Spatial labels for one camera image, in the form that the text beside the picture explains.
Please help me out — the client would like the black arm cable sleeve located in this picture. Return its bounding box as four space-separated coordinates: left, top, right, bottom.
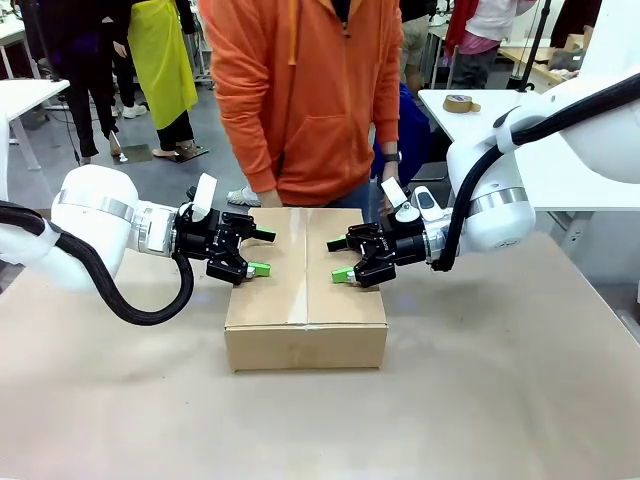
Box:
430 72 640 274
0 199 196 327

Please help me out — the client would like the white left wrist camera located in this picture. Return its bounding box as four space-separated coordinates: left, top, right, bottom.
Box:
191 172 218 224

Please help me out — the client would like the person in khaki trousers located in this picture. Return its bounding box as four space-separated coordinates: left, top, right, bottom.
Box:
399 0 432 97

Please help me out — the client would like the clear packing tape strip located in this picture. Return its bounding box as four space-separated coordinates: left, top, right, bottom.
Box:
285 208 321 364

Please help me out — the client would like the person in red jacket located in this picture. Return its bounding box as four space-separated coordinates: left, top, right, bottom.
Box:
443 0 532 91

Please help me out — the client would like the blue upholstered chair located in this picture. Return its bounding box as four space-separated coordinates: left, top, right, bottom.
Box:
369 81 449 190

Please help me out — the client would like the brown cardboard box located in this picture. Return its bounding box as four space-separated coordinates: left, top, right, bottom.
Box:
223 206 390 374

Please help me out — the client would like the white sneaker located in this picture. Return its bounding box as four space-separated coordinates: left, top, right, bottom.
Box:
226 185 263 208

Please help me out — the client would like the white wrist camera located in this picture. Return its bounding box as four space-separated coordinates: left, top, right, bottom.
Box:
380 176 420 224
191 172 218 224

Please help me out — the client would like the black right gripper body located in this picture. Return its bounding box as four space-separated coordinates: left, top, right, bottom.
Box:
383 228 432 270

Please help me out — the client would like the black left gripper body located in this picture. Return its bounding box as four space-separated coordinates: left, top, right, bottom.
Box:
172 201 226 262

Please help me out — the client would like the black tripod stand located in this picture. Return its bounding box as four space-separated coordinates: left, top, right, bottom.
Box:
508 0 554 94

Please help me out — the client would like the brown packing tape roll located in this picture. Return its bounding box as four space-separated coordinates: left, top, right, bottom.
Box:
442 92 483 115

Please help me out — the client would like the white table with metal legs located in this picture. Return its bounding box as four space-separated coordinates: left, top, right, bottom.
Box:
417 88 532 144

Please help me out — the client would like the person in yellow apron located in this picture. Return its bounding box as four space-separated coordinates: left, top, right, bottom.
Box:
126 0 200 160

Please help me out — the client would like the person in black clothes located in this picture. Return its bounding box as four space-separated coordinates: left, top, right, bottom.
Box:
38 0 132 165

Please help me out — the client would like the white table with grey legs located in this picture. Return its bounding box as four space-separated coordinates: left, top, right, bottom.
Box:
0 78 72 172

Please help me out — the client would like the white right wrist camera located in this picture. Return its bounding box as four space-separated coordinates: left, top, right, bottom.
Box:
380 176 420 224

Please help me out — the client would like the person in orange hoodie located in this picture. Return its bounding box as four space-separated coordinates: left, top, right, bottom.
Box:
198 0 405 209

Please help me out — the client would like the black floor mat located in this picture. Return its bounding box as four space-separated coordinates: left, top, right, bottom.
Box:
151 144 212 164

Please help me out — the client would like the black left arm cable sleeve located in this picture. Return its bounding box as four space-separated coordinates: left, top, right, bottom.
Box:
0 199 196 327

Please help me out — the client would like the black right arm cable sleeve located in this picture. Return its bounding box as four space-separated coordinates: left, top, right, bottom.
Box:
430 72 640 274

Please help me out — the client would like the left hand of person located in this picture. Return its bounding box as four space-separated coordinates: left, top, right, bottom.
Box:
377 162 402 218

